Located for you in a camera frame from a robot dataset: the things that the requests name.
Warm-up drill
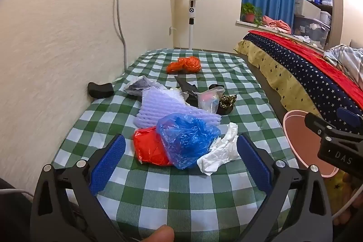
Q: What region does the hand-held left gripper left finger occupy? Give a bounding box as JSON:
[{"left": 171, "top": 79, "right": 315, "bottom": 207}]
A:
[{"left": 30, "top": 134, "right": 127, "bottom": 242}]

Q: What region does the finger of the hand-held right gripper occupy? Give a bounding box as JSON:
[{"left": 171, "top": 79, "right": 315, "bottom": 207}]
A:
[
  {"left": 337, "top": 107, "right": 363, "bottom": 128},
  {"left": 305, "top": 112, "right": 363, "bottom": 144}
]

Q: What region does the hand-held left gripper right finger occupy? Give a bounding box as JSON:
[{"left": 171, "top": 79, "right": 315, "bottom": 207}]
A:
[{"left": 236, "top": 133, "right": 333, "bottom": 242}]

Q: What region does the pink bin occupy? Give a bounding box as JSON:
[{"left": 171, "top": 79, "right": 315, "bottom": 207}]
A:
[{"left": 283, "top": 110, "right": 339, "bottom": 177}]

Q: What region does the white tissue paper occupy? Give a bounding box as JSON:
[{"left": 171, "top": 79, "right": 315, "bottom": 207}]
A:
[{"left": 197, "top": 122, "right": 240, "bottom": 176}]

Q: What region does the red plastic bag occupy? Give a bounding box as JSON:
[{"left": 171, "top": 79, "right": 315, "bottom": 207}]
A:
[{"left": 133, "top": 127, "right": 173, "bottom": 166}]

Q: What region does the dark patterned wrapper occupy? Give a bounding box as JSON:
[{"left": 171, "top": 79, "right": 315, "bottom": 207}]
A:
[{"left": 216, "top": 93, "right": 238, "bottom": 115}]

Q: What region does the blue plastic bag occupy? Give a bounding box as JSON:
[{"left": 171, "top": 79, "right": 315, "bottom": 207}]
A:
[{"left": 157, "top": 113, "right": 222, "bottom": 169}]

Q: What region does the purple foam net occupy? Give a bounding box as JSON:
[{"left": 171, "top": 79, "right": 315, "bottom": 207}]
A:
[{"left": 135, "top": 86, "right": 222, "bottom": 129}]

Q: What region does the black foam block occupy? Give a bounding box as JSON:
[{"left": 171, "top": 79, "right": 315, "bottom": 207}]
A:
[{"left": 87, "top": 82, "right": 114, "bottom": 99}]

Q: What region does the clear plastic bag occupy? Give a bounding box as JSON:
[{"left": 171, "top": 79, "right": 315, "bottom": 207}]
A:
[{"left": 197, "top": 88, "right": 224, "bottom": 115}]

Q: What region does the grey plastic bag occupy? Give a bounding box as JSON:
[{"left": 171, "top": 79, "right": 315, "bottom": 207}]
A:
[{"left": 125, "top": 76, "right": 155, "bottom": 96}]

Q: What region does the white foam net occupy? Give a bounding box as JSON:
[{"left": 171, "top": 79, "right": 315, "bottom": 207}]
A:
[{"left": 166, "top": 87, "right": 188, "bottom": 102}]

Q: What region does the black pouch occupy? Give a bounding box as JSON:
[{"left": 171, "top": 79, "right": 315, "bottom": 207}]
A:
[{"left": 174, "top": 75, "right": 199, "bottom": 106}]

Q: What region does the orange plastic bag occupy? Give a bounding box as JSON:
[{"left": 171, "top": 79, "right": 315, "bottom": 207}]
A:
[{"left": 166, "top": 56, "right": 202, "bottom": 74}]

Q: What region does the person's left hand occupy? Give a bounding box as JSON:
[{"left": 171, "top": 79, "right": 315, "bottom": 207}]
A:
[{"left": 141, "top": 225, "right": 175, "bottom": 242}]

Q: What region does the red blanket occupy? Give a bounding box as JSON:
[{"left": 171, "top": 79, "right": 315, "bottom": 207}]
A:
[{"left": 248, "top": 30, "right": 363, "bottom": 110}]

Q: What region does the navy star bedsheet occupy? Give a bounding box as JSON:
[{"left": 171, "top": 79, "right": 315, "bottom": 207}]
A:
[{"left": 234, "top": 32, "right": 363, "bottom": 135}]

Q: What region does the striped cloth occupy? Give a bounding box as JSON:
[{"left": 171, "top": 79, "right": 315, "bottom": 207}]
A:
[{"left": 323, "top": 44, "right": 363, "bottom": 84}]

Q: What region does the green checked tablecloth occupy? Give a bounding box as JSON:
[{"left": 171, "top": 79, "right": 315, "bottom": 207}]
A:
[{"left": 52, "top": 49, "right": 299, "bottom": 242}]

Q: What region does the clear storage bin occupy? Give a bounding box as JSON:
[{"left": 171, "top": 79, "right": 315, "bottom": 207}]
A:
[{"left": 292, "top": 15, "right": 332, "bottom": 47}]

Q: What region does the white lidded container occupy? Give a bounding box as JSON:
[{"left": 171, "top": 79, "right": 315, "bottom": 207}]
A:
[{"left": 319, "top": 11, "right": 332, "bottom": 25}]

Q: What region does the dark cloth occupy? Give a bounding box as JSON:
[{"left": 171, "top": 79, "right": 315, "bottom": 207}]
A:
[{"left": 0, "top": 178, "right": 32, "bottom": 242}]

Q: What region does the pink cloth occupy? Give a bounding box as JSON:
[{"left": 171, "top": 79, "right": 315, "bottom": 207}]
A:
[{"left": 261, "top": 15, "right": 292, "bottom": 34}]

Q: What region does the grey bookshelf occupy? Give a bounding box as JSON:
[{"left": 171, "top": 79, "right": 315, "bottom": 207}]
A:
[{"left": 310, "top": 0, "right": 343, "bottom": 50}]

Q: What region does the white storage box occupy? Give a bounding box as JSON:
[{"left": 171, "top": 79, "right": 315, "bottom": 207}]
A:
[{"left": 294, "top": 0, "right": 321, "bottom": 17}]

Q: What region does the potted green plant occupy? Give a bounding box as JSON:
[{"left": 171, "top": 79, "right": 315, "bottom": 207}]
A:
[{"left": 240, "top": 2, "right": 264, "bottom": 26}]

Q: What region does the thin white cable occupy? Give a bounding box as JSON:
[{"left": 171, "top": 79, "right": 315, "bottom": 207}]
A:
[{"left": 0, "top": 189, "right": 36, "bottom": 200}]

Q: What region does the grey wall cable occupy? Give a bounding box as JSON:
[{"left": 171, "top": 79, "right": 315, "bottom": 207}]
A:
[{"left": 109, "top": 0, "right": 127, "bottom": 72}]

